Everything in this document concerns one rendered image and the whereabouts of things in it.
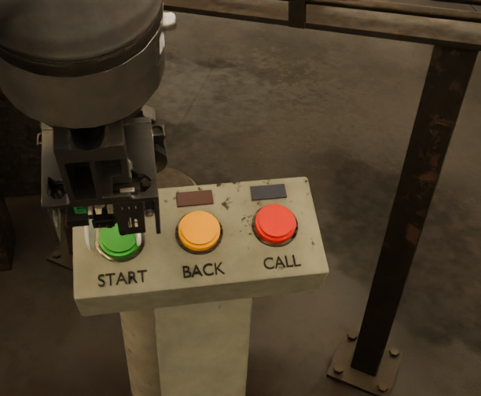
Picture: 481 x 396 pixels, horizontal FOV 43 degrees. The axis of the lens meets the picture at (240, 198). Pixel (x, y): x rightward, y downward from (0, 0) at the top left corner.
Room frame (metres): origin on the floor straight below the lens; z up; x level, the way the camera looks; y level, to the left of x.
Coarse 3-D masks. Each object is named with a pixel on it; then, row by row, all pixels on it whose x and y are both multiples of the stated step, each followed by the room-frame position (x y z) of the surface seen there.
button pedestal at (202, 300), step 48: (240, 192) 0.47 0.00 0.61; (288, 192) 0.48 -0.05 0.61; (96, 240) 0.41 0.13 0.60; (144, 240) 0.41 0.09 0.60; (240, 240) 0.42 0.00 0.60; (288, 240) 0.43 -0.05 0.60; (96, 288) 0.37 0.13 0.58; (144, 288) 0.37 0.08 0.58; (192, 288) 0.38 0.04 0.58; (240, 288) 0.39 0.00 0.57; (288, 288) 0.41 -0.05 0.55; (192, 336) 0.39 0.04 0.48; (240, 336) 0.40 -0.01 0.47; (192, 384) 0.39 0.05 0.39; (240, 384) 0.40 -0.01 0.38
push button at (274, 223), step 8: (264, 208) 0.45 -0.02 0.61; (272, 208) 0.45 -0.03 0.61; (280, 208) 0.45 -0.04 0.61; (256, 216) 0.44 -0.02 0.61; (264, 216) 0.44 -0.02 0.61; (272, 216) 0.44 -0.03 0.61; (280, 216) 0.44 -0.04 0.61; (288, 216) 0.45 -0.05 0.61; (256, 224) 0.44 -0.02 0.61; (264, 224) 0.43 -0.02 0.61; (272, 224) 0.44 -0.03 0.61; (280, 224) 0.44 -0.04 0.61; (288, 224) 0.44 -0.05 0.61; (264, 232) 0.43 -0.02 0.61; (272, 232) 0.43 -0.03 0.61; (280, 232) 0.43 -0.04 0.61; (288, 232) 0.43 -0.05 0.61; (272, 240) 0.42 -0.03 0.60; (280, 240) 0.42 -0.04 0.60
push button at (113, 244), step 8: (104, 232) 0.41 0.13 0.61; (112, 232) 0.41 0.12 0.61; (104, 240) 0.40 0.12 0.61; (112, 240) 0.40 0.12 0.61; (120, 240) 0.40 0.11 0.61; (128, 240) 0.41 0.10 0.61; (104, 248) 0.40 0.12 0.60; (112, 248) 0.40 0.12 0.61; (120, 248) 0.40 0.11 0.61; (128, 248) 0.40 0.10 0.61; (136, 248) 0.40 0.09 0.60; (112, 256) 0.39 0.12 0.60; (120, 256) 0.39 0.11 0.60; (128, 256) 0.40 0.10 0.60
